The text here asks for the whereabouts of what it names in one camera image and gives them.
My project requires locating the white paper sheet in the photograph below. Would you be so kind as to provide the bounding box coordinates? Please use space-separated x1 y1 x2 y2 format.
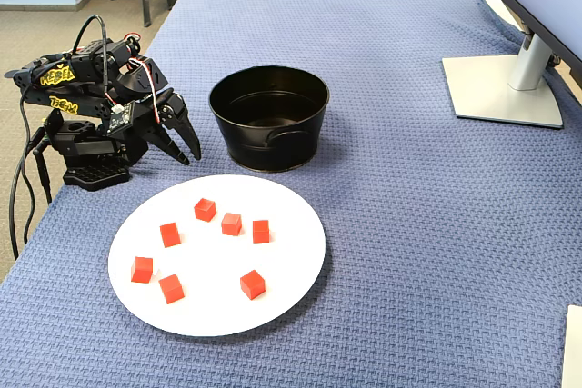
561 304 582 388

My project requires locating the small wrist camera board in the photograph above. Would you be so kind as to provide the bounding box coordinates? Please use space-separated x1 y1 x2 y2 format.
106 103 137 137

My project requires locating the red white servo wire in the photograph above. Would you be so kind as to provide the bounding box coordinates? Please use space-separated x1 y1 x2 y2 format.
105 32 161 124

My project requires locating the black camera cable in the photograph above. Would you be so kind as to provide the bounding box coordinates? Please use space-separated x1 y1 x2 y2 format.
71 15 113 103

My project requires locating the blue woven table cloth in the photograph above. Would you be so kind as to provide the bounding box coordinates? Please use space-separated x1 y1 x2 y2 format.
0 0 582 388

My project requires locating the black metal bucket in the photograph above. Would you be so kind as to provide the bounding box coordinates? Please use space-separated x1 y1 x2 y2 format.
208 65 330 174

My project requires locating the thin black cable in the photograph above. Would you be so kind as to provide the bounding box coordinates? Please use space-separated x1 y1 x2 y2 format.
20 146 55 246

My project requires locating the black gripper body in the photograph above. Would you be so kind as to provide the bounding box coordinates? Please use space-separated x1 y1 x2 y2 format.
129 88 188 139

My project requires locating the round white plate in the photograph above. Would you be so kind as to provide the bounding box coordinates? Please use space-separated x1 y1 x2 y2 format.
107 174 327 338

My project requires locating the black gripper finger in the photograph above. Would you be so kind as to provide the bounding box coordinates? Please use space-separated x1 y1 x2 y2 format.
152 126 190 166
175 111 202 161

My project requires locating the silver monitor stand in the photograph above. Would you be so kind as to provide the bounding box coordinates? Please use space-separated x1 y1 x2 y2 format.
441 19 565 130

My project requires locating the small red cube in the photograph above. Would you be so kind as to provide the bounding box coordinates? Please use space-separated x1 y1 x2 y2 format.
239 269 266 301
194 197 217 223
159 222 183 249
158 273 186 305
130 256 155 284
221 212 243 237
252 219 271 244

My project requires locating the thick black cable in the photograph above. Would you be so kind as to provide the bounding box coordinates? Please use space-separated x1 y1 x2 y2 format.
7 142 42 261

